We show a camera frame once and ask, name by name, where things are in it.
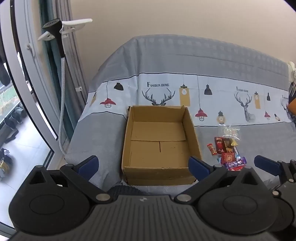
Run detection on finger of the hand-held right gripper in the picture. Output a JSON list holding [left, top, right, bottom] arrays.
[[254, 155, 296, 184]]

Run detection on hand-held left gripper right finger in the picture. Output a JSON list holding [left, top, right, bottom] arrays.
[[174, 156, 266, 204]]

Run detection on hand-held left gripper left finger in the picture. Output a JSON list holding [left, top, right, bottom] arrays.
[[22, 156, 114, 204]]

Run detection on dark red snack packet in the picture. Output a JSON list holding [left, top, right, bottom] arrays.
[[214, 137, 228, 154]]

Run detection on black cracker packet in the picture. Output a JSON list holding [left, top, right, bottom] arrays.
[[223, 138, 234, 152]]

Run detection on cardboard box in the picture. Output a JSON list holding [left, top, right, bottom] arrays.
[[121, 105, 202, 186]]

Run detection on small red snack stick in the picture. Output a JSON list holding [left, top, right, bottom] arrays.
[[207, 143, 218, 156]]

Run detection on purple candy wrapper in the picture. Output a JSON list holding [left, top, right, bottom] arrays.
[[225, 157, 247, 168]]

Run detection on red square snack packet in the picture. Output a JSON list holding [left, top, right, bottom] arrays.
[[221, 152, 236, 164]]

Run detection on clear candy bag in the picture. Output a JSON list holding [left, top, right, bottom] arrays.
[[218, 125, 241, 141]]

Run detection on dark cloth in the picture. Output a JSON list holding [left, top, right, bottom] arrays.
[[0, 148, 14, 178], [0, 115, 20, 144]]

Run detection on grey printed blanket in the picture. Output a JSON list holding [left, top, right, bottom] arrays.
[[65, 35, 296, 194]]

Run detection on wire hangers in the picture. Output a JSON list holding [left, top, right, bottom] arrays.
[[288, 72, 296, 98]]

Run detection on white sliding door frame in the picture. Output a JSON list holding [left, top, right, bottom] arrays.
[[0, 0, 62, 237]]

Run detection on black garment steamer with hose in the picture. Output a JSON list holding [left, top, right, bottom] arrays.
[[42, 19, 68, 155]]

